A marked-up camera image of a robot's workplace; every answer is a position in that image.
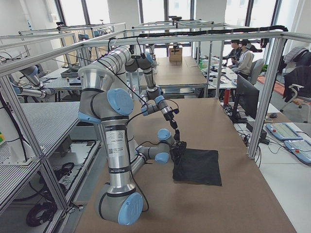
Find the black Huawei monitor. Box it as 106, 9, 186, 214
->
231, 75, 259, 123

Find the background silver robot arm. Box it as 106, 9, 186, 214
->
9, 65, 55, 99

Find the aluminium frame work table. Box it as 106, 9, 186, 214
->
0, 102, 100, 212

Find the cardboard box on far table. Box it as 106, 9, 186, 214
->
169, 46, 183, 63

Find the aluminium frame post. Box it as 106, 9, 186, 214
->
248, 37, 286, 160

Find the two seated people background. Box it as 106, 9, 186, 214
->
223, 39, 254, 80

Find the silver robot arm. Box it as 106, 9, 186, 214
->
125, 52, 180, 141
78, 46, 181, 225

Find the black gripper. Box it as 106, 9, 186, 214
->
171, 129, 187, 160
164, 112, 176, 129

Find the teach pendant with red button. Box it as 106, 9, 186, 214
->
266, 123, 303, 141

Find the black t-shirt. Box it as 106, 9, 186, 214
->
173, 148, 222, 186

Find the overhead aluminium frame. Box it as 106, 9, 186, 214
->
0, 21, 290, 78

